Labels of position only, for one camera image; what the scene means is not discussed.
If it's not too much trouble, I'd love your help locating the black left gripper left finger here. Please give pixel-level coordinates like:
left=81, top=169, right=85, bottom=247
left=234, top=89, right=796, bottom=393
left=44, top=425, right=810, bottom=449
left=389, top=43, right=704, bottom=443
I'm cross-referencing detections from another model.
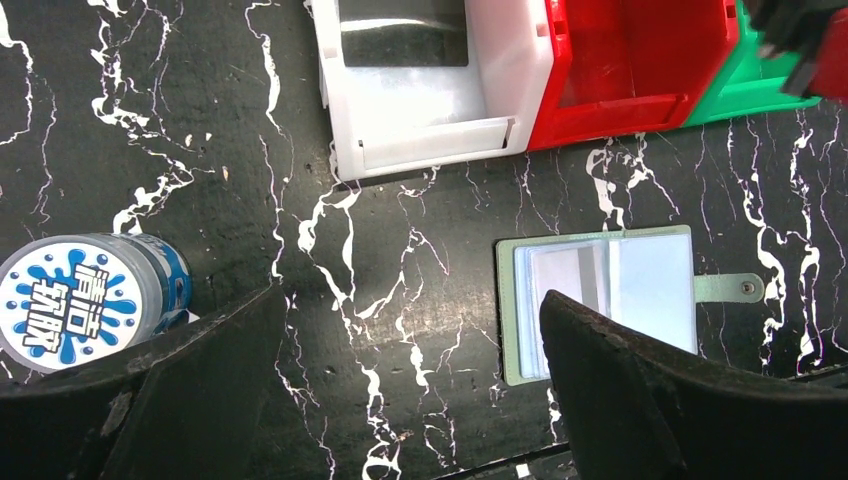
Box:
left=1, top=286, right=286, bottom=479

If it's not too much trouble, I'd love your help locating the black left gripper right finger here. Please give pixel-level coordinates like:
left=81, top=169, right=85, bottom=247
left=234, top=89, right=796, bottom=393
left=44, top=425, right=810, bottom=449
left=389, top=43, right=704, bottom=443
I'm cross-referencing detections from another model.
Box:
left=539, top=291, right=847, bottom=479

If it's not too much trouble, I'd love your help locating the green plastic bin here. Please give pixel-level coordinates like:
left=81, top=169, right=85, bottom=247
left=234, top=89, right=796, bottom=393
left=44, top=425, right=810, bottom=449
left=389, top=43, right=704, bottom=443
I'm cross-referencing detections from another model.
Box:
left=685, top=1, right=820, bottom=127

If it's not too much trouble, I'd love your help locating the white plastic bin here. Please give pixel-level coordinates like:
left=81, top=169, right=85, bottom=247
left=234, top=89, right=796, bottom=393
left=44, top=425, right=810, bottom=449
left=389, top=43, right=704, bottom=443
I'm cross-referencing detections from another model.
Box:
left=309, top=1, right=553, bottom=181

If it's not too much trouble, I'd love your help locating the black card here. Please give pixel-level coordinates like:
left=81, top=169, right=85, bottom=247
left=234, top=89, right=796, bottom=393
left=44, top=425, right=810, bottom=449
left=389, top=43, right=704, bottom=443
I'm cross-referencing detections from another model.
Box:
left=337, top=0, right=469, bottom=67

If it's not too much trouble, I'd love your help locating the grey-green card holder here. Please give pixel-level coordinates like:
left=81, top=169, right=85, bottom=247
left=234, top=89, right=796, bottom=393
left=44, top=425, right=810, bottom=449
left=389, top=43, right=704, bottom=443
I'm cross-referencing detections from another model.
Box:
left=495, top=225, right=765, bottom=386

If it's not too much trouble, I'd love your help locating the round patterned tin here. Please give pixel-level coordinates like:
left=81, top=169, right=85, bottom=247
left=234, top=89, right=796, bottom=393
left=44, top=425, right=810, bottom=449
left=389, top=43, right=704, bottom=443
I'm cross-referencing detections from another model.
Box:
left=1, top=233, right=193, bottom=374

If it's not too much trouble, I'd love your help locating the red plastic bin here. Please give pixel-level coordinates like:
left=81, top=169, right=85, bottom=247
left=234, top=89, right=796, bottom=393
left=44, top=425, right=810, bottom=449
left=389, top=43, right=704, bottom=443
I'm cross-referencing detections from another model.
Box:
left=528, top=0, right=739, bottom=151

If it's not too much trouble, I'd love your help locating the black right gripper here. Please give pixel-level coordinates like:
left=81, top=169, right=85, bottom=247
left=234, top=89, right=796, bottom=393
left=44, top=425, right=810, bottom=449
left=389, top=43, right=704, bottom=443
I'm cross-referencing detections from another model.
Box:
left=745, top=0, right=847, bottom=106

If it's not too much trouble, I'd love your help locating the white striped card in sleeve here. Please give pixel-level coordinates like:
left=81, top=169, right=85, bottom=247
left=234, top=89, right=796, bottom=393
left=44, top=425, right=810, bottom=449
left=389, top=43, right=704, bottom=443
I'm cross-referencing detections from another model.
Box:
left=528, top=242, right=610, bottom=315

